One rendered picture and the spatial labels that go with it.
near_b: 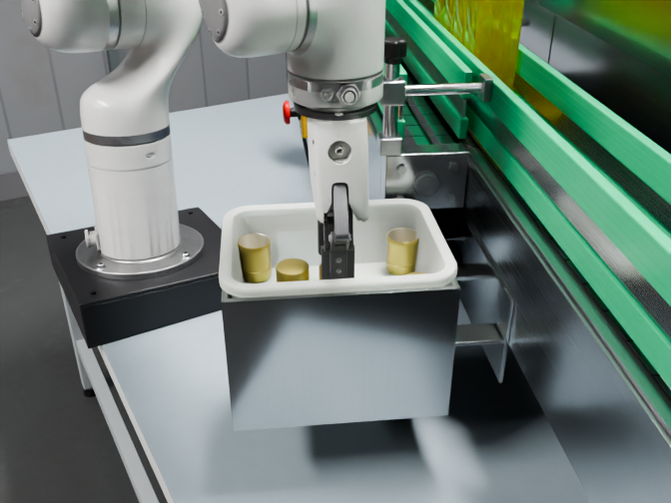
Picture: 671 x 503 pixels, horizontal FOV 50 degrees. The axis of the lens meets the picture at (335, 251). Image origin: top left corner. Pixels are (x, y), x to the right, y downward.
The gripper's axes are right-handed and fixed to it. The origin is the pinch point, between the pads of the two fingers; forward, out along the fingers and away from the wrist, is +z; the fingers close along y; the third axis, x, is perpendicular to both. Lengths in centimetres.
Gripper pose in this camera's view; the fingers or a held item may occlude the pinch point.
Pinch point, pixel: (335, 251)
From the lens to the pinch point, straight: 72.0
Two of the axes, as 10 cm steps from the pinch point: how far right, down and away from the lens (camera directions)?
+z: 0.0, 8.7, 4.9
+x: -10.0, 0.4, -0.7
